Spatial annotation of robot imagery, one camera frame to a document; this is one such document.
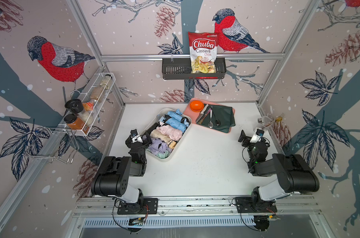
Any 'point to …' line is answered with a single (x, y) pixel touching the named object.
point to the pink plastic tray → (192, 116)
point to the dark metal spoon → (217, 122)
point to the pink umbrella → (173, 133)
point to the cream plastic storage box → (155, 134)
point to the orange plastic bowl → (196, 106)
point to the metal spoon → (210, 124)
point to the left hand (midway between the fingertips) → (141, 130)
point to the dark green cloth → (219, 118)
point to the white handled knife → (202, 112)
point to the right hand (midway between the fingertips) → (249, 130)
